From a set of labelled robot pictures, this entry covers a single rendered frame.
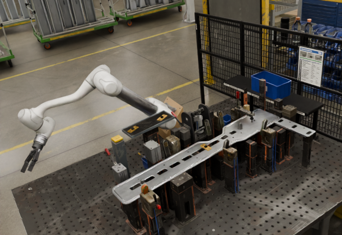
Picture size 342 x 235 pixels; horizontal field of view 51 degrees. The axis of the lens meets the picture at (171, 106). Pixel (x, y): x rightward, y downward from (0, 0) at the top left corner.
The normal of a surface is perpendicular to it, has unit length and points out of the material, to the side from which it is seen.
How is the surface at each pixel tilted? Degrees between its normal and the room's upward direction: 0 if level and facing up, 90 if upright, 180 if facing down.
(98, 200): 0
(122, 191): 0
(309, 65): 90
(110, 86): 88
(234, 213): 0
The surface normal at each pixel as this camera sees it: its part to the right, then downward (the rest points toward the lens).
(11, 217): -0.11, -0.88
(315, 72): -0.80, 0.36
